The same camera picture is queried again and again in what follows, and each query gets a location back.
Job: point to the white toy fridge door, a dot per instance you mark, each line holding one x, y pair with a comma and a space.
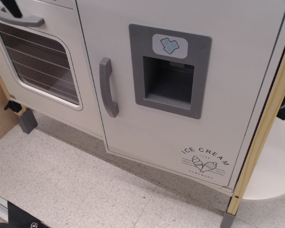
248, 38

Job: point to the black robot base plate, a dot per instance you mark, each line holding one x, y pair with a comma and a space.
18, 218

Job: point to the black clamp knob left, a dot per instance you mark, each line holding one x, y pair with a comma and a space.
14, 106

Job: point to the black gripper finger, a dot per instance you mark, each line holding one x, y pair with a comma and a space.
13, 8

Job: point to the grey foot cap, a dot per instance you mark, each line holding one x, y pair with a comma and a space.
227, 220
27, 121

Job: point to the white toy kitchen cabinet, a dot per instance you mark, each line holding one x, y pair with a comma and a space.
176, 84

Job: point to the white toy oven door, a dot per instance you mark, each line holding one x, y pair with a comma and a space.
46, 69

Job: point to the grey fridge door handle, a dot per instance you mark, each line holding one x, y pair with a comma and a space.
105, 70

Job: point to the white round table top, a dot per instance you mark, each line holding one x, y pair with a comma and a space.
268, 179

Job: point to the grey oven door handle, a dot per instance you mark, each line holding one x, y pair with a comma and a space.
29, 21

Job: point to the grey right foot cap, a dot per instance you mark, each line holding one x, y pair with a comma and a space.
227, 220

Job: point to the grey left foot cap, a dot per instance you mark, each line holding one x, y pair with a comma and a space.
27, 121

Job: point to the grey ice dispenser panel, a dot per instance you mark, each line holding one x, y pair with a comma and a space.
169, 69

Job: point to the light wooden side post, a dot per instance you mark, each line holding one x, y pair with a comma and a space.
265, 123

